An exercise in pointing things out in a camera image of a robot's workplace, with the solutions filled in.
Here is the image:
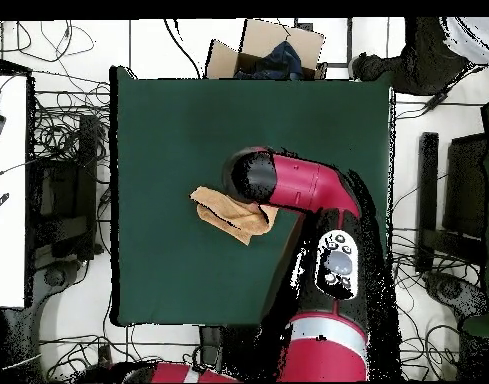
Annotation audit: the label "tan terry towel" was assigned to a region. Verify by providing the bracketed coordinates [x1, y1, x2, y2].
[189, 185, 280, 246]

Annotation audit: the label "person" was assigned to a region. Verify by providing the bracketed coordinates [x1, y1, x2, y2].
[349, 16, 489, 97]

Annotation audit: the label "black floor equipment lump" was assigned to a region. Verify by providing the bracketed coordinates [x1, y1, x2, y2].
[422, 270, 489, 322]
[38, 259, 82, 290]

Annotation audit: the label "dark blue garment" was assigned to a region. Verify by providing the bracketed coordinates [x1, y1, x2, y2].
[233, 40, 305, 81]

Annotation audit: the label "open cardboard box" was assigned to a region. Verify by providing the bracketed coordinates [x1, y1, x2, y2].
[205, 18, 328, 81]

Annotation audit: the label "tangled black cables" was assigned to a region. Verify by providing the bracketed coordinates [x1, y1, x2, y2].
[391, 227, 469, 382]
[28, 71, 112, 169]

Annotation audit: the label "black power adapter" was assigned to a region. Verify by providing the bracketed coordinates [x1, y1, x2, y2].
[422, 89, 453, 115]

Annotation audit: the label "white desk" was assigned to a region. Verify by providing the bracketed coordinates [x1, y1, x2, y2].
[0, 73, 30, 309]

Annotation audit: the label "black metal stand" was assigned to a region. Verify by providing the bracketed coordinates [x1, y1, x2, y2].
[415, 131, 489, 274]
[29, 113, 102, 263]

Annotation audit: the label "dark green table cloth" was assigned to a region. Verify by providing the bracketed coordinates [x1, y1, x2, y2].
[109, 65, 396, 327]

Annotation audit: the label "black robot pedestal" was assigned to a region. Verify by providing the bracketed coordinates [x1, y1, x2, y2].
[198, 325, 224, 370]

